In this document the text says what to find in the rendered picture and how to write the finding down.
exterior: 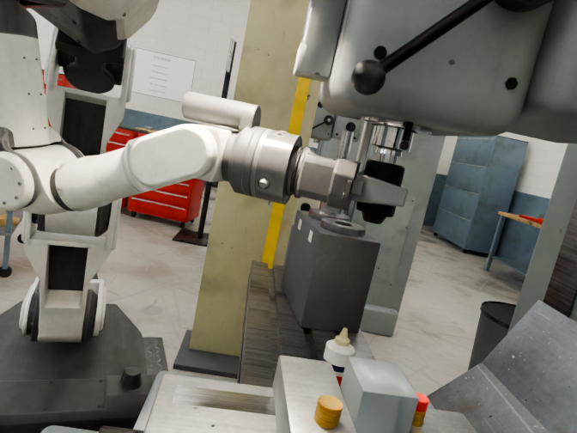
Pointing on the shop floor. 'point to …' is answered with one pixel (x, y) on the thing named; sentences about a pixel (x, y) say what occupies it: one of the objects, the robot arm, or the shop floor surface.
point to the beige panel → (290, 27)
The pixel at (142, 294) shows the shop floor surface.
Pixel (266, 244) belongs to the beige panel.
